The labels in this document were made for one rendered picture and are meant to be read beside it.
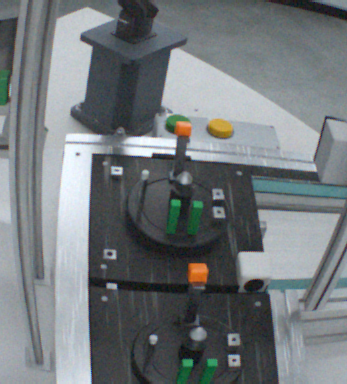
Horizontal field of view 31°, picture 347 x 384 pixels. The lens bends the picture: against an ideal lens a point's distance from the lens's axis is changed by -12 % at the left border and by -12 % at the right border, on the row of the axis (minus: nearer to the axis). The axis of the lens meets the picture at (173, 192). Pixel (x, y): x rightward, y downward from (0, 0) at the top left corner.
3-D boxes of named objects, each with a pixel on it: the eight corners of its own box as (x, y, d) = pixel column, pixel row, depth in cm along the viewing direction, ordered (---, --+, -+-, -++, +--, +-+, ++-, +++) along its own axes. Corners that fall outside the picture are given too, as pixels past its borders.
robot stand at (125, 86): (120, 86, 136) (133, 12, 123) (173, 118, 130) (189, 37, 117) (68, 114, 127) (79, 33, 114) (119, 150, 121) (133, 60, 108)
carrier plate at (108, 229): (91, 164, 104) (93, 153, 103) (247, 175, 107) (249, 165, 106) (88, 286, 87) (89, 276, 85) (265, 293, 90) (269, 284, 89)
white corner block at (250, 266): (231, 269, 93) (238, 250, 90) (262, 269, 93) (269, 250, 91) (234, 294, 89) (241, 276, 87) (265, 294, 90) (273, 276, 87)
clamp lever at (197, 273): (180, 315, 80) (188, 262, 77) (196, 315, 80) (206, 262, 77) (183, 329, 76) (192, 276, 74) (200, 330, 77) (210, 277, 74)
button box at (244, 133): (150, 139, 118) (155, 111, 114) (268, 150, 121) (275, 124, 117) (151, 166, 113) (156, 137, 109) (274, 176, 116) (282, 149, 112)
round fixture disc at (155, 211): (125, 179, 100) (126, 168, 99) (222, 185, 102) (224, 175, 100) (126, 252, 90) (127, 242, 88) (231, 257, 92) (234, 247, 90)
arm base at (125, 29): (133, 23, 119) (137, 0, 114) (158, 35, 116) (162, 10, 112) (106, 34, 114) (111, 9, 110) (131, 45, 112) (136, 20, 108)
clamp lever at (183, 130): (169, 172, 98) (176, 120, 95) (184, 173, 99) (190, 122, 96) (172, 181, 95) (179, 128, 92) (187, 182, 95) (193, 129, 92)
